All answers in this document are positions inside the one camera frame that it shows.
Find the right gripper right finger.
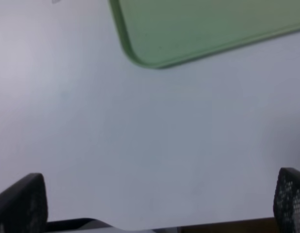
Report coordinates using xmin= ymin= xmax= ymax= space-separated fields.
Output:
xmin=273 ymin=167 xmax=300 ymax=233

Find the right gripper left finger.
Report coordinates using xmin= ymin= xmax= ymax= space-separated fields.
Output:
xmin=0 ymin=173 xmax=48 ymax=233

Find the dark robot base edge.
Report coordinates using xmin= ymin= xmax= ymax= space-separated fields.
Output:
xmin=45 ymin=218 xmax=158 ymax=233

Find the light green plastic tray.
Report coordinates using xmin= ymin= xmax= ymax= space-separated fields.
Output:
xmin=109 ymin=0 xmax=300 ymax=68

